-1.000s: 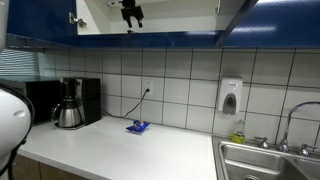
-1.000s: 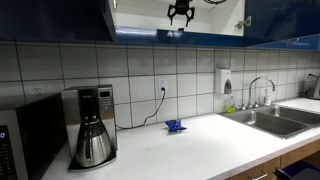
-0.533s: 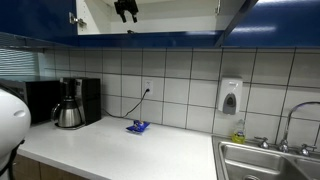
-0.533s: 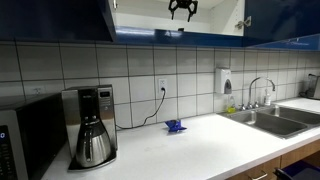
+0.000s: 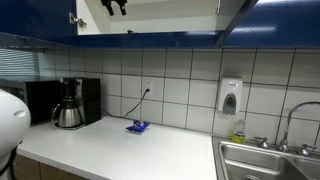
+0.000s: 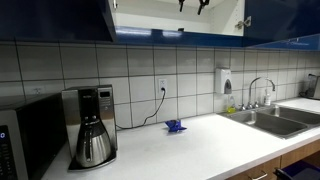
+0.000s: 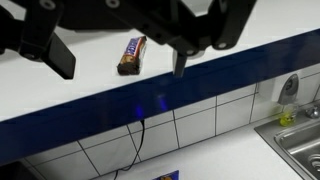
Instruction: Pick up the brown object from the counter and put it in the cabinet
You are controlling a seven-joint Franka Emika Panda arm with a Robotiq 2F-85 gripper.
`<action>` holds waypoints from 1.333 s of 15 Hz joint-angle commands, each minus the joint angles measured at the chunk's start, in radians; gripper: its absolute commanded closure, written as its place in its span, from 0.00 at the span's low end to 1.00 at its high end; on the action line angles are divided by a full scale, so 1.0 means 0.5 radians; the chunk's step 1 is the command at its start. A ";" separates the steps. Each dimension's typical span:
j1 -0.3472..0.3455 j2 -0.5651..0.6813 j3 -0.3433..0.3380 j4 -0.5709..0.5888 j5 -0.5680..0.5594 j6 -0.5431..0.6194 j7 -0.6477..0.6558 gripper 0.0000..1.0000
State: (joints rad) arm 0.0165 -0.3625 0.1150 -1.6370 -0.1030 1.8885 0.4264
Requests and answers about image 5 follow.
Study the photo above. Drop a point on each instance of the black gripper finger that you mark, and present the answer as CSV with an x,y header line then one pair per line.
x,y
109,8
122,8

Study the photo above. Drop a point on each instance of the brown candy bar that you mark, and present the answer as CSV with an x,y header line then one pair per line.
x,y
130,32

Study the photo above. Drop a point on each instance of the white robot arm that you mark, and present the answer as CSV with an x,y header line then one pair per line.
x,y
11,123

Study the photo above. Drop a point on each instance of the metal cabinet hinge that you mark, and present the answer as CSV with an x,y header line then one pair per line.
x,y
218,7
76,20

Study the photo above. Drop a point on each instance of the open white upper cabinet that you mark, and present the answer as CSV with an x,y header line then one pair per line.
x,y
160,20

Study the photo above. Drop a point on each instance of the blue cabinet door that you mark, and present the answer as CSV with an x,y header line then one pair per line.
x,y
238,20
36,16

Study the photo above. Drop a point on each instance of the blue closed upper cabinet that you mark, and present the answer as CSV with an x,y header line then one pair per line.
x,y
283,23

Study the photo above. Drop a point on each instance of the wooden lower cabinet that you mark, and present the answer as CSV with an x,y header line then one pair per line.
x,y
46,171

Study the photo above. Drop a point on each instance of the black steel coffee maker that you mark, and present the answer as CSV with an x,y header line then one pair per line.
x,y
90,100

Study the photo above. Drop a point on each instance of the white window blinds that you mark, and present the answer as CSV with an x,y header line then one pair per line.
x,y
18,63

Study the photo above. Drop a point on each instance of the steel coffee carafe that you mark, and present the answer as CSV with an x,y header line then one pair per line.
x,y
70,115

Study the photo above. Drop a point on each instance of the black microwave oven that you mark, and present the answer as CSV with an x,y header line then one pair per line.
x,y
40,100

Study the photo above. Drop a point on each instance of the blue chip bag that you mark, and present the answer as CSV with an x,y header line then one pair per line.
x,y
137,126

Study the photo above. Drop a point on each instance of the yellow dish soap bottle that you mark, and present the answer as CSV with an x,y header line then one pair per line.
x,y
238,135

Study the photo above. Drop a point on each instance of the chrome sink faucet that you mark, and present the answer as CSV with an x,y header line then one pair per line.
x,y
290,115

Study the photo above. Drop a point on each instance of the stainless steel sink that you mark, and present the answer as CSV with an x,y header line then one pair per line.
x,y
253,160

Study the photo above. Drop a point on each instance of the white wall outlet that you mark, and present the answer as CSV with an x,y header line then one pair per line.
x,y
148,86

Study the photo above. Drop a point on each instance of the white wall soap dispenser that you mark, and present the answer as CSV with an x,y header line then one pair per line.
x,y
230,96

